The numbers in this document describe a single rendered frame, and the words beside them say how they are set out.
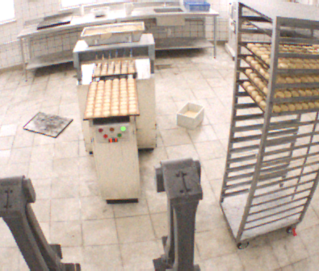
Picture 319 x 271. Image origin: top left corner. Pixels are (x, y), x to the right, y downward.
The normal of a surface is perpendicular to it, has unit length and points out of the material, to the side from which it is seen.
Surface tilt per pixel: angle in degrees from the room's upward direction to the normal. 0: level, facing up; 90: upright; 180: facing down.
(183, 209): 80
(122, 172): 90
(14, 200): 12
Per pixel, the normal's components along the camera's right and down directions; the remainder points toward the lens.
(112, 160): 0.09, 0.57
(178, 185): 0.01, -0.68
